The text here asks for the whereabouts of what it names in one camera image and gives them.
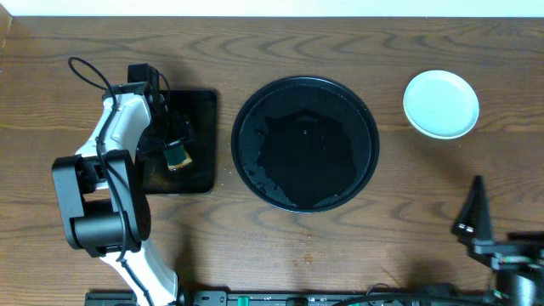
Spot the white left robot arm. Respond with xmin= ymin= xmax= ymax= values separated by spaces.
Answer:
xmin=52 ymin=92 xmax=192 ymax=305

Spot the light green plate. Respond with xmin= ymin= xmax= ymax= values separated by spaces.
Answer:
xmin=403 ymin=70 xmax=479 ymax=140

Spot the yellow sponge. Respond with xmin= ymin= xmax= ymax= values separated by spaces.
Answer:
xmin=163 ymin=143 xmax=192 ymax=171

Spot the round black tray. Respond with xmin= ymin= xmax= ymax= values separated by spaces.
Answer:
xmin=231 ymin=76 xmax=380 ymax=213

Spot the black rectangular tray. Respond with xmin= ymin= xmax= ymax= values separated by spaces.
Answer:
xmin=135 ymin=89 xmax=218 ymax=194

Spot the yellow plate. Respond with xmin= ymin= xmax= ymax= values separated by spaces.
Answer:
xmin=403 ymin=100 xmax=428 ymax=136

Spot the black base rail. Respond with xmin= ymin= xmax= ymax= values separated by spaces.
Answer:
xmin=84 ymin=290 xmax=502 ymax=306

